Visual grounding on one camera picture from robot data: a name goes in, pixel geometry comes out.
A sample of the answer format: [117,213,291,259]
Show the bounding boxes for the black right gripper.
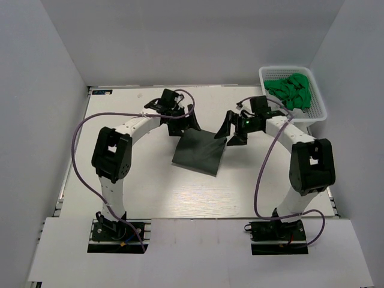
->
[215,110,261,146]

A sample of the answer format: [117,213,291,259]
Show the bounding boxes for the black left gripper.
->
[167,104,200,137]

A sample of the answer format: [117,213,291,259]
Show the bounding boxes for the dark grey t-shirt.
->
[172,129,227,176]

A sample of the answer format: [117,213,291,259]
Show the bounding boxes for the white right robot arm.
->
[215,96,336,239]

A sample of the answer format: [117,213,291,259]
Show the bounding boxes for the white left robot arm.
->
[91,89,201,239]

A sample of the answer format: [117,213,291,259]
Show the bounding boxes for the light grey t-shirt in basket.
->
[292,109,307,119]

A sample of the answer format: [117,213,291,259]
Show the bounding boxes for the green t-shirt in basket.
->
[264,73,312,111]

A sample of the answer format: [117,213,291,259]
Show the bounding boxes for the white plastic mesh basket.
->
[259,66,327,126]

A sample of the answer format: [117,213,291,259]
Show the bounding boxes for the blue label sticker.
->
[92,89,113,95]

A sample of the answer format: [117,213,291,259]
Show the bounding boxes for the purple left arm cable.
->
[72,89,195,253]

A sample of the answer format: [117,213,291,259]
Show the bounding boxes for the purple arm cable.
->
[72,89,195,253]
[236,96,326,248]

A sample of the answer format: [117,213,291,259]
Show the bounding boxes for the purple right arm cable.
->
[236,96,326,248]

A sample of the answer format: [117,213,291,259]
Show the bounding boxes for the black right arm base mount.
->
[244,220,308,256]

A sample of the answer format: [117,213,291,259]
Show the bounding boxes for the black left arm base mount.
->
[87,220,151,254]

